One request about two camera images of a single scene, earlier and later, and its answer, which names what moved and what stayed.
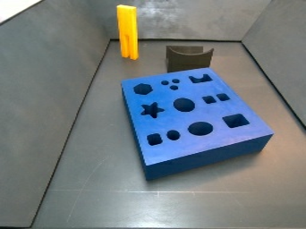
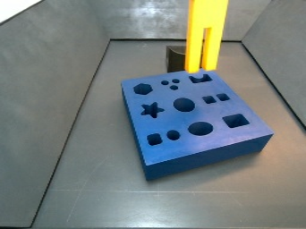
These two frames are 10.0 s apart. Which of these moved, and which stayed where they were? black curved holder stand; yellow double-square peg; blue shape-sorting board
Moved: yellow double-square peg
Stayed: blue shape-sorting board; black curved holder stand
